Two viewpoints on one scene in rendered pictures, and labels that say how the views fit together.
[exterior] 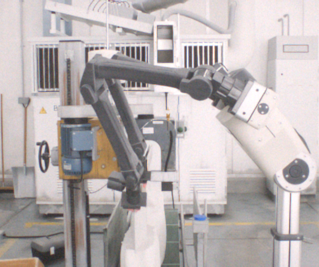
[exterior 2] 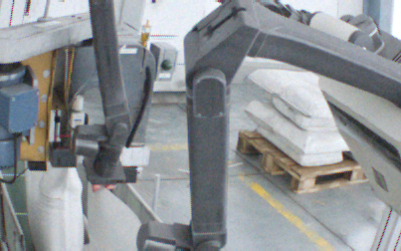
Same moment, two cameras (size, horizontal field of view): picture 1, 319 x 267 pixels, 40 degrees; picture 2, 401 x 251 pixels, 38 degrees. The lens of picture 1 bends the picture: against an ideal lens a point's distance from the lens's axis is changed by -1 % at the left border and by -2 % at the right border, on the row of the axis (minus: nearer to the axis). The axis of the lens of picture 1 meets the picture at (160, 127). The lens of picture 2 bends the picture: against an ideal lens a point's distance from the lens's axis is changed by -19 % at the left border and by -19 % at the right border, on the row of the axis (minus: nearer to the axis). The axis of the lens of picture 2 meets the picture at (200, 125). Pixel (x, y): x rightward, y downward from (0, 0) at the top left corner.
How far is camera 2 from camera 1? 103 cm
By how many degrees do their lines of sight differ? 32
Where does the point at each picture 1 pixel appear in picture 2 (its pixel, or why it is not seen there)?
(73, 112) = (9, 52)
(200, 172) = not seen: hidden behind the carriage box
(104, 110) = (221, 124)
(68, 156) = not seen: outside the picture
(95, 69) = (255, 41)
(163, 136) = (131, 77)
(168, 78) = (392, 86)
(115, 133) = (222, 168)
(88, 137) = (32, 104)
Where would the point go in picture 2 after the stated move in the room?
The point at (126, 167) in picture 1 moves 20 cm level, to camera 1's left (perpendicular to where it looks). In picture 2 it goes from (210, 228) to (99, 234)
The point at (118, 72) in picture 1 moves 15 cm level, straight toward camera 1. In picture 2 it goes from (305, 54) to (377, 93)
